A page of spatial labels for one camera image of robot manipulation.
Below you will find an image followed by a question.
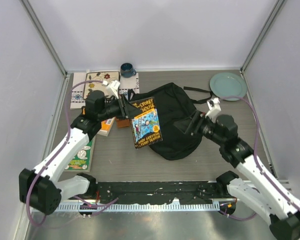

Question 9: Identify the brown leather wallet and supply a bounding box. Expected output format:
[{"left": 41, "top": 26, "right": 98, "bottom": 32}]
[{"left": 115, "top": 118, "right": 130, "bottom": 129}]

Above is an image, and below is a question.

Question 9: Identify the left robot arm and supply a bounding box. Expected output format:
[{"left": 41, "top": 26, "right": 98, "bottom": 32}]
[{"left": 19, "top": 90, "right": 141, "bottom": 216}]

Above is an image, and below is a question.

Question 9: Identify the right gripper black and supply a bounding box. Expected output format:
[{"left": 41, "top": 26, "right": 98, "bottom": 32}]
[{"left": 173, "top": 109, "right": 225, "bottom": 146}]

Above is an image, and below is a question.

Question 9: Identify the black student backpack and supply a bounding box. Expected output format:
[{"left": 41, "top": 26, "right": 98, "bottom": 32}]
[{"left": 127, "top": 82, "right": 213, "bottom": 161}]

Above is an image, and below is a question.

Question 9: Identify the light teal plate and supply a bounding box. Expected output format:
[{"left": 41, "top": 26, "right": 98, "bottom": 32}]
[{"left": 209, "top": 72, "right": 248, "bottom": 102}]

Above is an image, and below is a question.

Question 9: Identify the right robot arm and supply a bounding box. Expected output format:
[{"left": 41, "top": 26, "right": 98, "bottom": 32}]
[{"left": 174, "top": 111, "right": 300, "bottom": 240}]

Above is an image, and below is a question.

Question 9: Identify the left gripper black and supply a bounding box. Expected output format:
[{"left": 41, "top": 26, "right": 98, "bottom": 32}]
[{"left": 97, "top": 93, "right": 142, "bottom": 122}]

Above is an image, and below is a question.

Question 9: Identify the dark blue mug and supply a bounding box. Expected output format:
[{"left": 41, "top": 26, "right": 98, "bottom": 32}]
[{"left": 120, "top": 62, "right": 137, "bottom": 78}]

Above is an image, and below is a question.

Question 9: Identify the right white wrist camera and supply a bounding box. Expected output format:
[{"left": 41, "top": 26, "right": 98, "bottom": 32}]
[{"left": 205, "top": 97, "right": 221, "bottom": 120}]

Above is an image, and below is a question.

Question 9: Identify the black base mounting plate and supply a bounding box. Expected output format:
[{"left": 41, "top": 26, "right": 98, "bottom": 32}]
[{"left": 79, "top": 181, "right": 232, "bottom": 205}]

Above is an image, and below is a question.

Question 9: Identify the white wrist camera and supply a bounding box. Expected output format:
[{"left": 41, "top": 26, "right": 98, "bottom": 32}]
[
  {"left": 205, "top": 97, "right": 221, "bottom": 120},
  {"left": 102, "top": 80, "right": 120, "bottom": 99}
]

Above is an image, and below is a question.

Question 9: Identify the green white book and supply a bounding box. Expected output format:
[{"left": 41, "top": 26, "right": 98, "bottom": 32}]
[{"left": 65, "top": 138, "right": 95, "bottom": 172}]

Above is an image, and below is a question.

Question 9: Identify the floral square trivet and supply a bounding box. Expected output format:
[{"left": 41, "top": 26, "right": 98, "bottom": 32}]
[{"left": 83, "top": 71, "right": 120, "bottom": 100}]

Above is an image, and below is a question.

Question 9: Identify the treehouse paperback book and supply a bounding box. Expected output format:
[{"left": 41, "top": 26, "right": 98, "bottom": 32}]
[{"left": 130, "top": 97, "right": 163, "bottom": 149}]

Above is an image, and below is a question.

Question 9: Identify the orange paperback book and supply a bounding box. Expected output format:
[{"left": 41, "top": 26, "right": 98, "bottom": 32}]
[{"left": 97, "top": 117, "right": 115, "bottom": 137}]

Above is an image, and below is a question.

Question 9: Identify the white slotted cable duct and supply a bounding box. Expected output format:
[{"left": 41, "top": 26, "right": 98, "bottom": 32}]
[{"left": 55, "top": 200, "right": 220, "bottom": 214}]

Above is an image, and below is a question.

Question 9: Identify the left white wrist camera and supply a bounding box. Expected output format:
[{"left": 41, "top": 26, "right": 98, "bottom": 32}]
[{"left": 102, "top": 80, "right": 120, "bottom": 99}]

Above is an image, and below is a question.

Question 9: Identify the white embroidered cloth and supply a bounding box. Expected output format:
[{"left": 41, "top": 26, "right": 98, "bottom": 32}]
[{"left": 70, "top": 72, "right": 140, "bottom": 109}]

